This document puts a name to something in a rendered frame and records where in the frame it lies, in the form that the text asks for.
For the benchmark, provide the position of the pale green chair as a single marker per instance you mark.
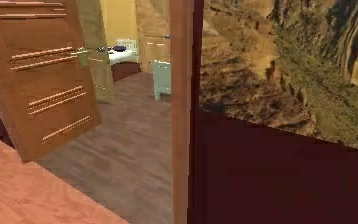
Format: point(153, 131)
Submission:
point(162, 78)

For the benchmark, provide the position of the tan wooden cupboard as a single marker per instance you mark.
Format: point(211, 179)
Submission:
point(153, 50)

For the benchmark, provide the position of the white table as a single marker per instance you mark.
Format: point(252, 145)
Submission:
point(123, 57)

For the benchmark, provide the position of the dark blue bowl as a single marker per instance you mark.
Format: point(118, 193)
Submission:
point(119, 48)

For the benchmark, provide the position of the pale green room door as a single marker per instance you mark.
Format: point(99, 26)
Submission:
point(98, 50)

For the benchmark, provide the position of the brown wooden room door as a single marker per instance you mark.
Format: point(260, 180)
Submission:
point(43, 83)

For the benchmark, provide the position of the rocky landscape wall picture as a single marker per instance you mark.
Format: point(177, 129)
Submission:
point(287, 60)

